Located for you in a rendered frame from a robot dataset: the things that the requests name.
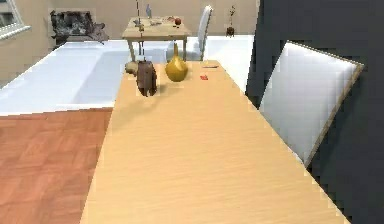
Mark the potted house plant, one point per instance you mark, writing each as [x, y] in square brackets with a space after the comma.
[230, 23]

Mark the tan round stone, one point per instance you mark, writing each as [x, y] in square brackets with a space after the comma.
[131, 67]

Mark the white framed window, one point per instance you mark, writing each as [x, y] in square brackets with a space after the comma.
[11, 18]

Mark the small wooden dining table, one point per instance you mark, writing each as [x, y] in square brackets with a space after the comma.
[156, 30]

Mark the small red object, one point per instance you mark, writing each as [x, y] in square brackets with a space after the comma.
[204, 77]

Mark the dark patterned sofa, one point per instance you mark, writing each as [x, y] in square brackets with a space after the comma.
[75, 26]

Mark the yellow gourd-shaped vase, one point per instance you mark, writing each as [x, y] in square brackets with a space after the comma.
[176, 68]

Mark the grey blue bottle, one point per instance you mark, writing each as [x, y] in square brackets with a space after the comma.
[148, 11]

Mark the long light wooden table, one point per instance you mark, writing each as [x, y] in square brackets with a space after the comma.
[206, 150]

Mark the red apple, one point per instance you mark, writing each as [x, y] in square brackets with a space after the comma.
[178, 21]

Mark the white framed picture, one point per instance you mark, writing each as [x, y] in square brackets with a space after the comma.
[306, 96]

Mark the white chair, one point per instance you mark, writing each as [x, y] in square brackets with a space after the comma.
[203, 30]

